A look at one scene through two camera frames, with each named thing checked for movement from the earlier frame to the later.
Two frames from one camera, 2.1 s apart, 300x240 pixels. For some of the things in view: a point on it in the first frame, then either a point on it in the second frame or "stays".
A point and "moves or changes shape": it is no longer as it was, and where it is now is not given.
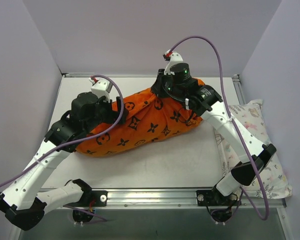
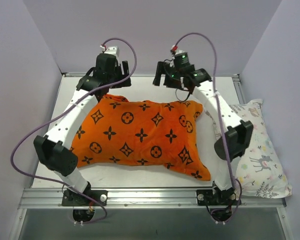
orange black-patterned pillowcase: [151, 117] moves or changes shape
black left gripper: [118, 110] to [123, 72]
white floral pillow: [274, 182] stays
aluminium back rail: [88, 75] stays
